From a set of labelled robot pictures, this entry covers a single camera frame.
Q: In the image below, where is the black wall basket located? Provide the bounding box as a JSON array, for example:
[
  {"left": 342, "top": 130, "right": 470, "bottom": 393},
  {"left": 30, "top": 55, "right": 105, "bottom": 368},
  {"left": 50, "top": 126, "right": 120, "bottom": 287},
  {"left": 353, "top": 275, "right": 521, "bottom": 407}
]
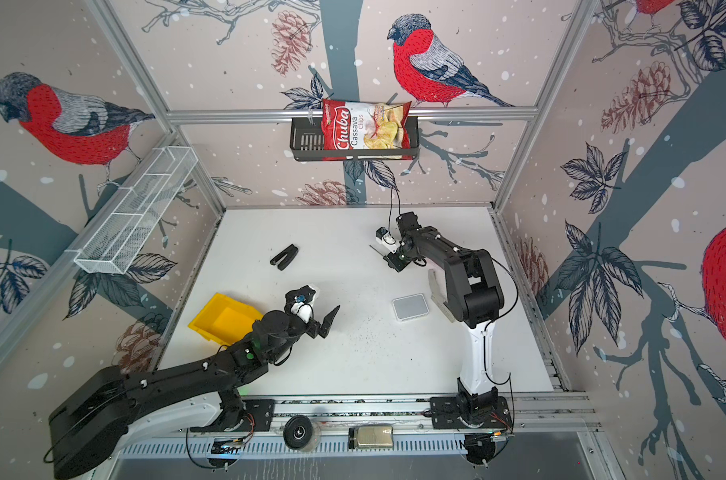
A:
[{"left": 289, "top": 116, "right": 420, "bottom": 162}]

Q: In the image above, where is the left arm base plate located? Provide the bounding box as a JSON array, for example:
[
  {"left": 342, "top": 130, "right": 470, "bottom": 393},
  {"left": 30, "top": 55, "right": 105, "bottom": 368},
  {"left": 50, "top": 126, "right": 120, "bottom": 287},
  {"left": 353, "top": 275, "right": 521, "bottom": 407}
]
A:
[{"left": 191, "top": 397, "right": 276, "bottom": 433}]

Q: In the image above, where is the red cassava chips bag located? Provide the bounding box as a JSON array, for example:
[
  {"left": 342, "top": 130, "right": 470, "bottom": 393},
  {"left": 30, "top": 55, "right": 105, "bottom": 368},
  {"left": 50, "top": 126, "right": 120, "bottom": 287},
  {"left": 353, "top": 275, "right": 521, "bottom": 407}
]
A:
[{"left": 321, "top": 99, "right": 411, "bottom": 149}]

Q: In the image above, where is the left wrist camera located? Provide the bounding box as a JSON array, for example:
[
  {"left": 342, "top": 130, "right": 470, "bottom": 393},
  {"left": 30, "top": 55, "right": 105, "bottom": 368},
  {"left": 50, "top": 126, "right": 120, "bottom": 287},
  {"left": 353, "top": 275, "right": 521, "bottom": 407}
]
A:
[{"left": 284, "top": 285, "right": 317, "bottom": 323}]

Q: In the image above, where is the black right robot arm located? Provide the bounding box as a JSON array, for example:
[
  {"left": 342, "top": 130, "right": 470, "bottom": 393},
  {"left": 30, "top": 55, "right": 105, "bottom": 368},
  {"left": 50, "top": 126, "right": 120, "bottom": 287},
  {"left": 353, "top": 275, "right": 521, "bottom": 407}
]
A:
[{"left": 375, "top": 212, "right": 505, "bottom": 395}]

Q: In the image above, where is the small grey square box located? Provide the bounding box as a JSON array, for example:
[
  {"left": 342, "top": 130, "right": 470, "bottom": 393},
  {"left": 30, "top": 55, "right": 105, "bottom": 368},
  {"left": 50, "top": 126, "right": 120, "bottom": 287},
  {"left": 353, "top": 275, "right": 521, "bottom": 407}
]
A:
[{"left": 392, "top": 293, "right": 430, "bottom": 322}]

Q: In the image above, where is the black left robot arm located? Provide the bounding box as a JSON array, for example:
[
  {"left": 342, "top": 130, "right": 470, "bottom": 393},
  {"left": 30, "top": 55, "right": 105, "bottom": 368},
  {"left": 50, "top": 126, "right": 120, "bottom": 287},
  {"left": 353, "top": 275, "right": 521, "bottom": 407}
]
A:
[{"left": 43, "top": 285, "right": 339, "bottom": 479}]

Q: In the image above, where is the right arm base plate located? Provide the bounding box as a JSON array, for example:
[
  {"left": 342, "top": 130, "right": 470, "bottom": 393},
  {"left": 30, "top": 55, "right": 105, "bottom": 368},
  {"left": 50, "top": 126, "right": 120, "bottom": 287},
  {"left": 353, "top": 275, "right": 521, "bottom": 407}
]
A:
[{"left": 428, "top": 395, "right": 513, "bottom": 430}]

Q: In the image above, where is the white wire mesh shelf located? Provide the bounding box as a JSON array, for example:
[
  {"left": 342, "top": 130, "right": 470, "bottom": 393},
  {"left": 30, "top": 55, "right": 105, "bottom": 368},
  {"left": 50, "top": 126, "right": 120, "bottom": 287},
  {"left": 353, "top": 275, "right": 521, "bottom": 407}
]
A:
[{"left": 74, "top": 146, "right": 198, "bottom": 274}]

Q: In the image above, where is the yellow plastic bin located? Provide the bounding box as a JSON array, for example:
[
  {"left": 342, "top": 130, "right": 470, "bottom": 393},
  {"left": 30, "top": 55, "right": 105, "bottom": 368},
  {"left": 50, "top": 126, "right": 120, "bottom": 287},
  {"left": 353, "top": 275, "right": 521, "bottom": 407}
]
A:
[{"left": 188, "top": 293, "right": 263, "bottom": 346}]

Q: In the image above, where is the black round knob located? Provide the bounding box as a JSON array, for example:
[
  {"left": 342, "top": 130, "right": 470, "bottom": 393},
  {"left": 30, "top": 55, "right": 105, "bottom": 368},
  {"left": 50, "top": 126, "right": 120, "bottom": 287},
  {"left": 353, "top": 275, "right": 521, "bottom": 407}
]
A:
[{"left": 283, "top": 415, "right": 315, "bottom": 451}]

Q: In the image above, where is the tan rectangular device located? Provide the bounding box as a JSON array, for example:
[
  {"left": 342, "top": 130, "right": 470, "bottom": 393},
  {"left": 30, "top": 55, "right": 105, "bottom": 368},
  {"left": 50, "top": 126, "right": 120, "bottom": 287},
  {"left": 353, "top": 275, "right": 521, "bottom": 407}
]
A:
[{"left": 348, "top": 424, "right": 394, "bottom": 450}]

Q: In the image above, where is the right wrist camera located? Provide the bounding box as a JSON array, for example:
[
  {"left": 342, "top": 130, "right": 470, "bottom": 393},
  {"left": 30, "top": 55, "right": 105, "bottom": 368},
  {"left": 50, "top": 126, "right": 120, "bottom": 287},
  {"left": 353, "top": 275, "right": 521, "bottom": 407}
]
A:
[{"left": 375, "top": 227, "right": 399, "bottom": 252}]

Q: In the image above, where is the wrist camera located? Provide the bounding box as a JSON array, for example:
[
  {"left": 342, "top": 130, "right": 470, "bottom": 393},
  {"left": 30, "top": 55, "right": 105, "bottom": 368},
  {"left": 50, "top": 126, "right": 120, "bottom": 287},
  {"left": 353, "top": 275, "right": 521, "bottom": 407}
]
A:
[
  {"left": 284, "top": 285, "right": 317, "bottom": 323},
  {"left": 375, "top": 227, "right": 399, "bottom": 252}
]

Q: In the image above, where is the black clip tool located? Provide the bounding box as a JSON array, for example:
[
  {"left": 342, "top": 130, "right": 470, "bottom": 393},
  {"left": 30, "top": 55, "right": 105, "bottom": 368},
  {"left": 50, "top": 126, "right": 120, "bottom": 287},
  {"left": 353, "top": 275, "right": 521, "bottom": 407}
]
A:
[{"left": 270, "top": 244, "right": 299, "bottom": 271}]

